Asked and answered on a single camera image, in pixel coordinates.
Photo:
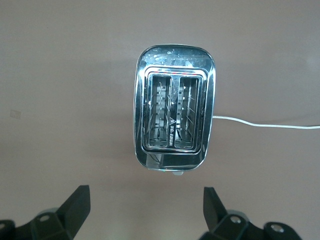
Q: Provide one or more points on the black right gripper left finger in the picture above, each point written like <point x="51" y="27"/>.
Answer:
<point x="72" y="215"/>

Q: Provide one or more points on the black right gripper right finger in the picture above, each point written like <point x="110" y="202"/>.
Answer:
<point x="215" y="215"/>

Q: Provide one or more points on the silver two-slot toaster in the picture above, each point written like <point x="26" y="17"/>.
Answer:
<point x="175" y="62"/>

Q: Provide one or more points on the small translucent tape patch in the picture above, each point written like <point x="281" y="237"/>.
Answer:
<point x="15" y="114"/>

